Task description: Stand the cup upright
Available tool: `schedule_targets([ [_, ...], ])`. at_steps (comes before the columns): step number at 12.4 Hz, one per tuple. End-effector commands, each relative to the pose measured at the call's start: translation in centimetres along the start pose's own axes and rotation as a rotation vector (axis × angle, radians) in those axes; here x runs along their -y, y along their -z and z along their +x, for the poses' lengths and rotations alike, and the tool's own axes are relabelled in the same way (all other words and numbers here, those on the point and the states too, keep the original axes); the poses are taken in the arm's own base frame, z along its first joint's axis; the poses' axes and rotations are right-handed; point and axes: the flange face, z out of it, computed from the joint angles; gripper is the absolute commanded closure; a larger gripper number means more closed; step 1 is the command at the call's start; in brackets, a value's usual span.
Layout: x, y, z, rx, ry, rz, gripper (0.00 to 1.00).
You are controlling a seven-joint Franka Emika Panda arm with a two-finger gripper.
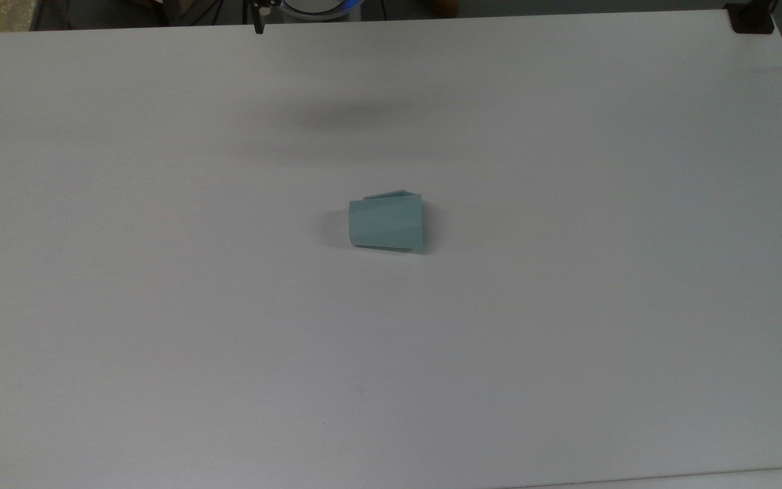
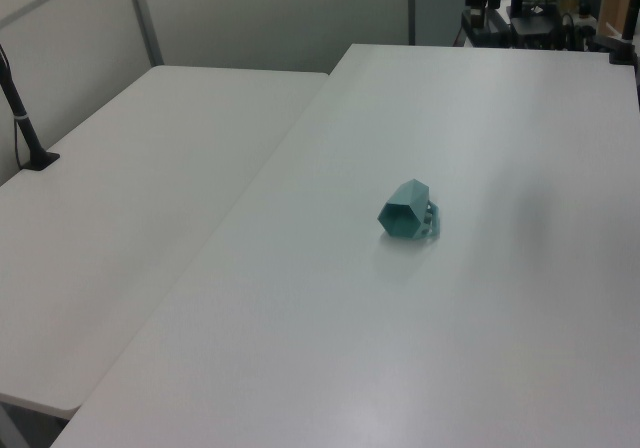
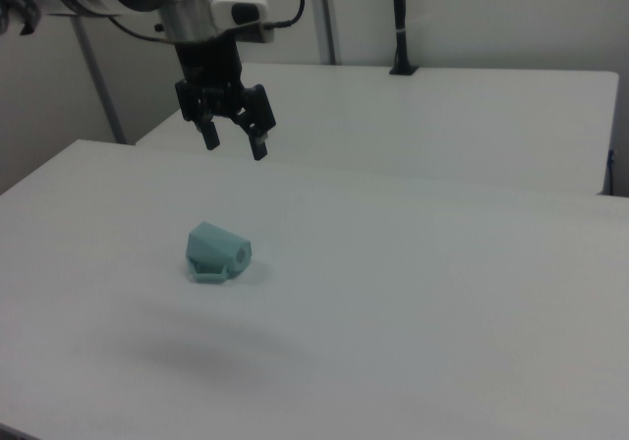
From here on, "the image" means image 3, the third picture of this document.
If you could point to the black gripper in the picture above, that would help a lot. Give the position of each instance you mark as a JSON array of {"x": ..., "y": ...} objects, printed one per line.
[{"x": 209, "y": 67}]

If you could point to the teal faceted plastic cup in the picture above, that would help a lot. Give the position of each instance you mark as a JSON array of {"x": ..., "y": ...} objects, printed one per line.
[{"x": 211, "y": 246}]

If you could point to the black camera pole with clamp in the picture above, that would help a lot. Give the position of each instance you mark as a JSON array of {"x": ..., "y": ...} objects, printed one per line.
[{"x": 404, "y": 42}]

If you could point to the grey aluminium partition post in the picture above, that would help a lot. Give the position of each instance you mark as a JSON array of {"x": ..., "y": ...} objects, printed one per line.
[
  {"x": 326, "y": 17},
  {"x": 100, "y": 86}
]

